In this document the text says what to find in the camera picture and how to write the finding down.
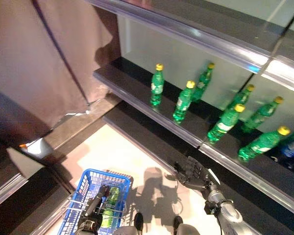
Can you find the black robot right foot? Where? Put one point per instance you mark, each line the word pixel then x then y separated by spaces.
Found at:
pixel 178 221

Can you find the dark shelf end panel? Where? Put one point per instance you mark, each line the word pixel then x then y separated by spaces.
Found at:
pixel 9 117

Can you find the silver robot right leg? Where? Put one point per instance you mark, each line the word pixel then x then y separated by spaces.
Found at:
pixel 188 230

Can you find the black robot foot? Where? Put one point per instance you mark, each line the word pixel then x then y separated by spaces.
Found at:
pixel 178 221
pixel 138 221

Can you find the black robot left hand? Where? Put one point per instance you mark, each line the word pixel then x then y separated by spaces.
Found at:
pixel 91 210

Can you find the silver robot leg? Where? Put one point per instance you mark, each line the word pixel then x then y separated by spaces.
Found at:
pixel 188 230
pixel 125 231

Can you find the black robot left foot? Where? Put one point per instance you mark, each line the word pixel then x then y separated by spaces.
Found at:
pixel 138 221

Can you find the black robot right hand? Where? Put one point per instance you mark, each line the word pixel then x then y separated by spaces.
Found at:
pixel 196 176

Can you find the cola bottle blue label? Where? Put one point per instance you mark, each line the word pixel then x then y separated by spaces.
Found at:
pixel 105 190
pixel 291 150

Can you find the silver robot left leg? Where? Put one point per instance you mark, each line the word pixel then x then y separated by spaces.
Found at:
pixel 125 231

